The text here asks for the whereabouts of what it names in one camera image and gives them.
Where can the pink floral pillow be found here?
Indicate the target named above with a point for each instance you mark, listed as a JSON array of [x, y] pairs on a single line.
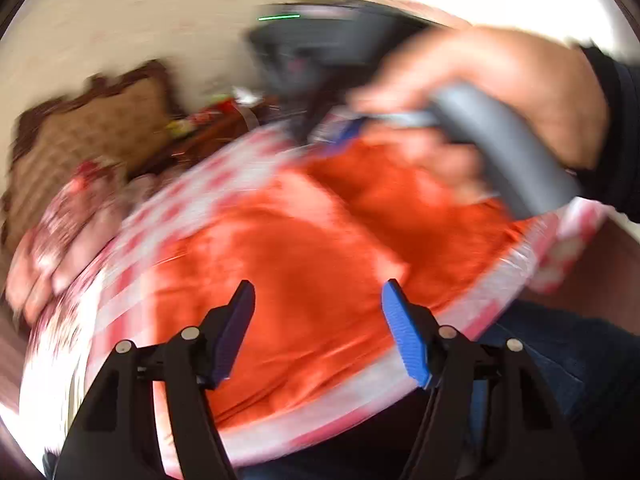
[[35, 280]]

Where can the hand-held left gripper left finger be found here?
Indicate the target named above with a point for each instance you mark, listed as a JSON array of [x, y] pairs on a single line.
[[232, 330]]

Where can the carved wooden nightstand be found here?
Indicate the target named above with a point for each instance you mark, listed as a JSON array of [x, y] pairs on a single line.
[[200, 140]]

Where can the orange pants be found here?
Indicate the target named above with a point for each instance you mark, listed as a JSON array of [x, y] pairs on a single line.
[[310, 270]]

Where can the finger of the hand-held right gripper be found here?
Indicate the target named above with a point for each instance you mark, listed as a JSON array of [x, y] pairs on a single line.
[[345, 132]]

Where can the pink white checked tablecloth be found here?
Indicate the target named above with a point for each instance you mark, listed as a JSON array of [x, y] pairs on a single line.
[[150, 230]]

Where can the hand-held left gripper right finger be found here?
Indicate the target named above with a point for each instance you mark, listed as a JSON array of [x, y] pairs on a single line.
[[405, 335]]

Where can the tufted carved wooden headboard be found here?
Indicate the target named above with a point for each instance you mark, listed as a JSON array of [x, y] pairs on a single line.
[[75, 135]]

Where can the floral bedspread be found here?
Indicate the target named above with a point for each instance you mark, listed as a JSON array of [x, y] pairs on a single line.
[[55, 350]]

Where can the person's right hand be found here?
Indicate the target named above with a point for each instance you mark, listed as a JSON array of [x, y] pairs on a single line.
[[525, 75]]

